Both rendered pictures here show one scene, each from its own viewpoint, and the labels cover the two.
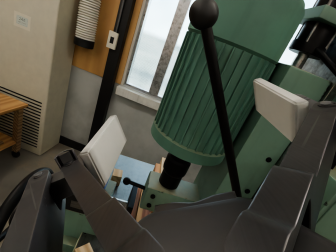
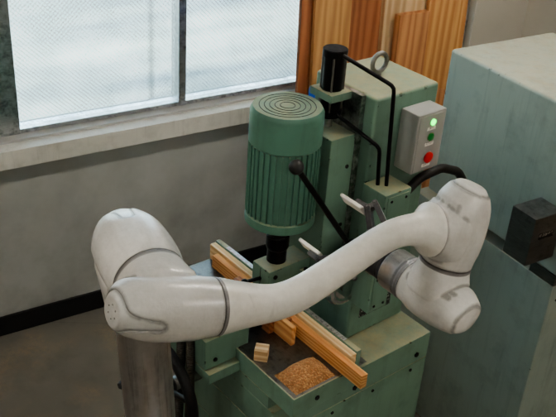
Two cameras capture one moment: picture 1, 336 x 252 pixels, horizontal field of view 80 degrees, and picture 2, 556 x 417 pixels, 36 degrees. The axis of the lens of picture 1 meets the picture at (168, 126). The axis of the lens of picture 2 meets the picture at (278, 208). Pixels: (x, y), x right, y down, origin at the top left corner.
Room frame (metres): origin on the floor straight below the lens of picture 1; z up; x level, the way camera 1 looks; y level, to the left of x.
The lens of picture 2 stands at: (-1.12, 0.98, 2.31)
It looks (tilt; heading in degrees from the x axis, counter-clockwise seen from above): 30 degrees down; 326
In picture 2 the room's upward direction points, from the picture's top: 4 degrees clockwise
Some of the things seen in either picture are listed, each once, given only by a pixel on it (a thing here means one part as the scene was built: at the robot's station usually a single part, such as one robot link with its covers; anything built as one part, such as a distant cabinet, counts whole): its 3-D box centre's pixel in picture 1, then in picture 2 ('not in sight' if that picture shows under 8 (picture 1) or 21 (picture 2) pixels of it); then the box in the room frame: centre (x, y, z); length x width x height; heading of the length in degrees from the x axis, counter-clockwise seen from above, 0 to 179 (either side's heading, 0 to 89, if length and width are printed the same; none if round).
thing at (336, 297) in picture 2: not in sight; (343, 283); (0.31, -0.20, 1.02); 0.12 x 0.03 x 0.12; 97
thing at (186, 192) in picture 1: (169, 198); (281, 271); (0.42, -0.07, 1.03); 0.14 x 0.07 x 0.09; 97
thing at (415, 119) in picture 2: not in sight; (419, 137); (0.32, -0.39, 1.40); 0.10 x 0.06 x 0.16; 97
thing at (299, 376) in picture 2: not in sight; (304, 371); (0.17, 0.00, 0.91); 0.12 x 0.09 x 0.03; 97
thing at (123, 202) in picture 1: (118, 203); not in sight; (0.42, 0.05, 0.95); 0.09 x 0.07 x 0.09; 7
